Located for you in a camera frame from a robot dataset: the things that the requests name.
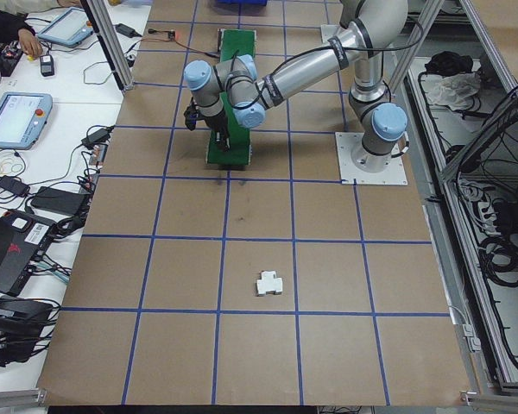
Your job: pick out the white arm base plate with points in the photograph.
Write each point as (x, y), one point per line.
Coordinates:
(349, 172)
(328, 32)

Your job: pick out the black handheld device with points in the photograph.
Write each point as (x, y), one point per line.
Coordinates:
(47, 65)

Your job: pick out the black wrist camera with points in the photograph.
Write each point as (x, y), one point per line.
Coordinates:
(191, 117)

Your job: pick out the aluminium frame post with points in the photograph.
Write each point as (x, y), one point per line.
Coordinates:
(108, 43)

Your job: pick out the blue plastic bin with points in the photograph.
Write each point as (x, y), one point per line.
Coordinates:
(241, 2)

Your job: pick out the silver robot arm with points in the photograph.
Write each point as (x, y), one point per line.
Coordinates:
(311, 64)

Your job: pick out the black docking box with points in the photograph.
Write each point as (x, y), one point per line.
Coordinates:
(13, 328)

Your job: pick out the white side desk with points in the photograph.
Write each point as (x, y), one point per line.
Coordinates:
(69, 103)

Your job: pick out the black power adapter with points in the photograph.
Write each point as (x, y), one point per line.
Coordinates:
(12, 186)
(97, 137)
(127, 30)

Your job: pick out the small conveyor controller board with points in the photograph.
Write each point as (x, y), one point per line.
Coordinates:
(172, 33)

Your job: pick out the person forearm black sleeve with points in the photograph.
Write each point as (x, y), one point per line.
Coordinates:
(4, 21)

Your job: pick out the large black power brick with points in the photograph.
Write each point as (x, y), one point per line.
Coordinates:
(58, 201)

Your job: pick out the white circuit breaker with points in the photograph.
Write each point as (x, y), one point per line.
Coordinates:
(269, 284)

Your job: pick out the white crumpled cloth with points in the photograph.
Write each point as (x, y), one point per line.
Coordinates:
(453, 90)

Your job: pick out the V-shaped aluminium frame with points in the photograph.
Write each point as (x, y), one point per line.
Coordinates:
(442, 224)

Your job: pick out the yellow rubber band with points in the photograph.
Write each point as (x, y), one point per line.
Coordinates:
(9, 164)

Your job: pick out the grey-blue teach pendant tablet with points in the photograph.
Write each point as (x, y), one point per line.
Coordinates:
(65, 26)
(15, 121)

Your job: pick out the black laptop red logo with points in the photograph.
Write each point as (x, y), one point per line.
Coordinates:
(8, 254)

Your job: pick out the person bare hand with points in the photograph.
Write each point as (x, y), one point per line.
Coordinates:
(29, 42)

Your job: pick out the green belt conveyor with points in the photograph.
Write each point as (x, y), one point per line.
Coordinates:
(237, 47)

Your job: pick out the aluminium profile bar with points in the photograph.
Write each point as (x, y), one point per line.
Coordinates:
(13, 396)

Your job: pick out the aluminium upright strut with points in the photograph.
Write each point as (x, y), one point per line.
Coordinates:
(403, 64)

